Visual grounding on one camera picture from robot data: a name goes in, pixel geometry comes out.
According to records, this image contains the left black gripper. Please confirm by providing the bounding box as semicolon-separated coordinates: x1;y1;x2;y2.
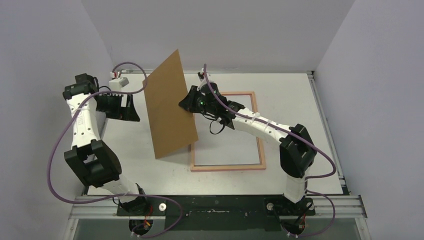
96;92;140;122

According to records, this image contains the brown cardboard backing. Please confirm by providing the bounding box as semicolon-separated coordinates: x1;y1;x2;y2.
143;49;199;159

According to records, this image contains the blue landscape photo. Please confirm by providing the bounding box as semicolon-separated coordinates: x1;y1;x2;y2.
194;113;260;166

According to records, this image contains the pink picture frame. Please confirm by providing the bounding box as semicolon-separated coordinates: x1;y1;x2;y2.
190;91;267;172

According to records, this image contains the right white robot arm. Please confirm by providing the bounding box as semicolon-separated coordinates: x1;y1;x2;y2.
178;82;317;215

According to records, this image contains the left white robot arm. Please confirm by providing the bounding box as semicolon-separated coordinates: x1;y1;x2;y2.
62;73;150;216

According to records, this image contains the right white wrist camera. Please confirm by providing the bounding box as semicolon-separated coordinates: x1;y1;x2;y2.
197;68;207;89

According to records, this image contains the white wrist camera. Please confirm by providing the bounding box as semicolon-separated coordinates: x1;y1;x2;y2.
108;71;129;92
197;68;207;89

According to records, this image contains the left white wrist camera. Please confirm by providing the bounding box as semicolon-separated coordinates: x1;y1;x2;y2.
108;71;129;92

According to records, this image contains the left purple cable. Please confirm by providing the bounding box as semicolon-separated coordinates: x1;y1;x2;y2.
46;61;184;239

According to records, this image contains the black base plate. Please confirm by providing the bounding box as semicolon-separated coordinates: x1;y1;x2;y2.
116;194;316;233

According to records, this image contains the aluminium rail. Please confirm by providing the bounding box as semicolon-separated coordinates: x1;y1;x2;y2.
68;195;367;220

